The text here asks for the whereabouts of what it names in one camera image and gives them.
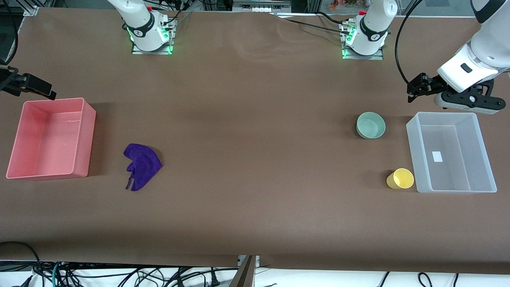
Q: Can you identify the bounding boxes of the green bowl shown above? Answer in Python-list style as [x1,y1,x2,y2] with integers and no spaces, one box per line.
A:
[356,112,386,140]

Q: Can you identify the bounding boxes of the yellow plastic cup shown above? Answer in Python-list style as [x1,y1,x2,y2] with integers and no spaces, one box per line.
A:
[386,168,415,190]

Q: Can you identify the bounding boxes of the purple cloth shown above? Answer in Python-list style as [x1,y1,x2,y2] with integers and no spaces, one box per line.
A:
[123,143,163,192]

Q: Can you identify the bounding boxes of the pink plastic bin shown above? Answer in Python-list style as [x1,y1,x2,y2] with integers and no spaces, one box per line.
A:
[6,97,97,181]

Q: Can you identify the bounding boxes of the clear plastic bin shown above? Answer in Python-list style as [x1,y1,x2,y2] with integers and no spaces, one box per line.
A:
[406,112,498,194]

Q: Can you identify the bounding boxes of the white power strip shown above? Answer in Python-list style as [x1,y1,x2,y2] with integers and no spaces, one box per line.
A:
[233,0,291,12]

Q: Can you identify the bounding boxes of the brown beam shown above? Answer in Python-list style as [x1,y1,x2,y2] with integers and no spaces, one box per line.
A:
[230,255,255,287]

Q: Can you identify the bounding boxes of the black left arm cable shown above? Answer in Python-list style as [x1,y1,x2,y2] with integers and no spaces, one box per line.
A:
[394,0,424,84]

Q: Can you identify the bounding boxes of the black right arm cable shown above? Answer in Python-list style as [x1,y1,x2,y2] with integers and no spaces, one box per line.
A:
[0,0,19,66]

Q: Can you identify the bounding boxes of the black table cable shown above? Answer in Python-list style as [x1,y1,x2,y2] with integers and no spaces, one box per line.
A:
[317,11,352,26]
[284,18,345,35]

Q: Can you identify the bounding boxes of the black cable at arm base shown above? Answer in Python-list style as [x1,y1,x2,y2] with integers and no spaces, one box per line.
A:
[159,9,192,25]

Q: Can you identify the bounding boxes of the thick black floor cable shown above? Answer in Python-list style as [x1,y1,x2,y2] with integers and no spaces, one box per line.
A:
[0,241,42,279]

